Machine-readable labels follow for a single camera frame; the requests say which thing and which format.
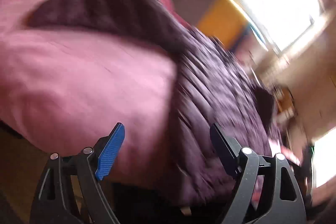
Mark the purple down jacket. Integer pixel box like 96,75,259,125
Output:
28,0,280,206

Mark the pink bed cover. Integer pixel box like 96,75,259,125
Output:
1,0,177,188

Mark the bright window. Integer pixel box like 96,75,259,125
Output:
237,0,325,53

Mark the grey yellow blue headboard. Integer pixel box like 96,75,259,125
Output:
172,0,248,48

